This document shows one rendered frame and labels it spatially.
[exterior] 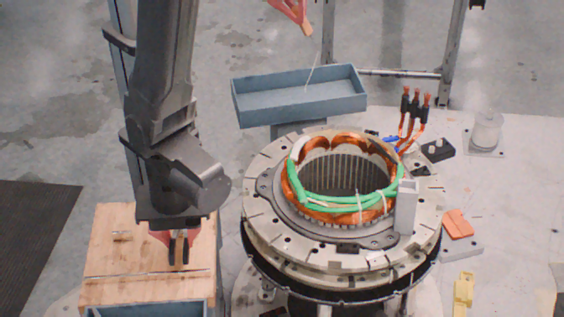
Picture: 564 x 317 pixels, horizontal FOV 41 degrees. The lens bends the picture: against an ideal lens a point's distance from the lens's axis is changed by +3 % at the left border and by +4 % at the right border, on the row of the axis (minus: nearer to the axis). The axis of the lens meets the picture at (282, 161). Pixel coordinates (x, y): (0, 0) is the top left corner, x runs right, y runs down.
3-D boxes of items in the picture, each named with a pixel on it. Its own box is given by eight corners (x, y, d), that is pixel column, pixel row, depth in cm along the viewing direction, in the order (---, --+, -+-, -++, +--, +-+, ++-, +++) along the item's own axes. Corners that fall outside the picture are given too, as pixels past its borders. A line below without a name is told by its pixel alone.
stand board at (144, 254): (215, 307, 107) (214, 297, 106) (80, 317, 107) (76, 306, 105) (216, 206, 122) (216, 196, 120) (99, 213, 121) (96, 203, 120)
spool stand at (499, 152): (505, 158, 168) (514, 124, 161) (463, 155, 169) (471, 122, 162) (502, 132, 175) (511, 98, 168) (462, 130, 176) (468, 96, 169)
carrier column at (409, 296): (413, 321, 134) (425, 244, 120) (399, 319, 134) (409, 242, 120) (412, 309, 136) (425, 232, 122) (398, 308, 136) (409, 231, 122)
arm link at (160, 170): (165, 118, 98) (130, 139, 95) (200, 142, 95) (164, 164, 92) (172, 156, 103) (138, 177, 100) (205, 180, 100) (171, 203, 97)
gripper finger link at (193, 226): (206, 261, 108) (200, 218, 101) (156, 265, 108) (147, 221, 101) (206, 226, 113) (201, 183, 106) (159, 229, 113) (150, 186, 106)
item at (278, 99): (345, 164, 167) (352, 60, 148) (358, 198, 160) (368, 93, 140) (237, 181, 164) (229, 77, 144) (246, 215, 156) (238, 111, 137)
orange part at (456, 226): (475, 235, 150) (476, 231, 149) (452, 241, 149) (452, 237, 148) (458, 210, 154) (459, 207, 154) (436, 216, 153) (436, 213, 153)
